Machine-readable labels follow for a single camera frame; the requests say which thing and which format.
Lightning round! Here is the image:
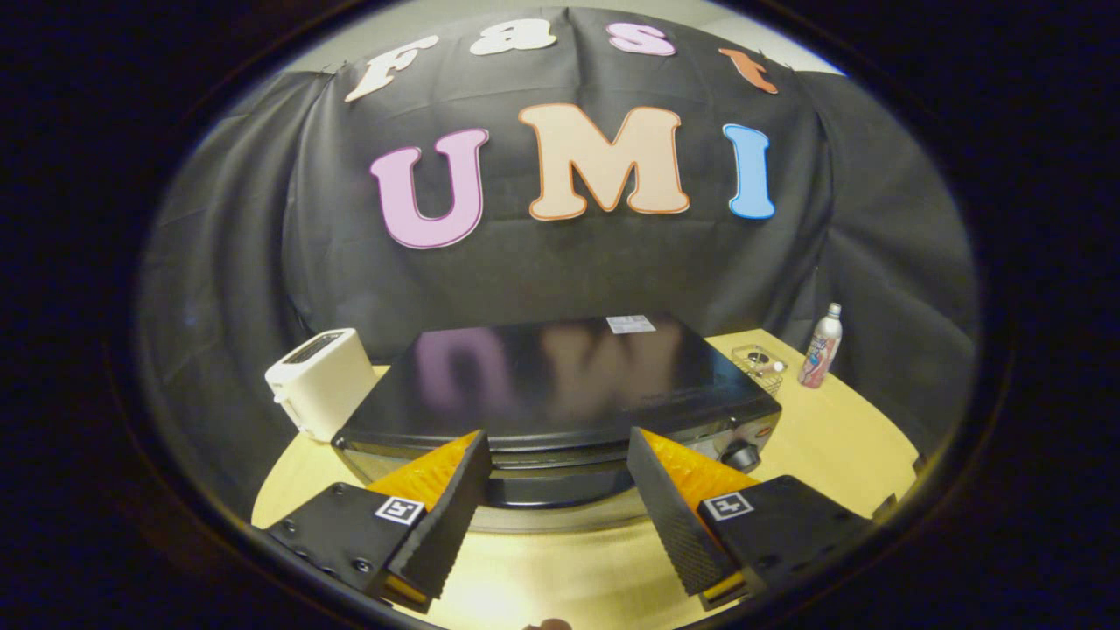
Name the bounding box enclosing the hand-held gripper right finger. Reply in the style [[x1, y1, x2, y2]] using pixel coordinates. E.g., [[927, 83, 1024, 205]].
[[626, 427, 876, 612]]

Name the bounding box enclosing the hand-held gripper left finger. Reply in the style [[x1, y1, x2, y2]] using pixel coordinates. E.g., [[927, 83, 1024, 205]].
[[262, 429, 494, 613]]

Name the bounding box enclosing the black toaster oven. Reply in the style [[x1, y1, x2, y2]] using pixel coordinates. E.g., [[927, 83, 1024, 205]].
[[331, 315, 782, 535]]

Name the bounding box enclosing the white pop-up toaster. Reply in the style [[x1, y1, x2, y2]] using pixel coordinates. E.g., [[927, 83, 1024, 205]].
[[264, 328, 379, 443]]

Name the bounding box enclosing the silver drink bottle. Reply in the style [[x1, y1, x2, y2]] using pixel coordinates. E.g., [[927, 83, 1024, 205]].
[[797, 303, 844, 389]]

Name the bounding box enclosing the black backdrop cloth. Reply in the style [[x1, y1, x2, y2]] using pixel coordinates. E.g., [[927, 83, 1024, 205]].
[[136, 7, 979, 517]]

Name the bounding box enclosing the small wire basket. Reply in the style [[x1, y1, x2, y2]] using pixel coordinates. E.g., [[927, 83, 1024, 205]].
[[731, 344, 788, 396]]

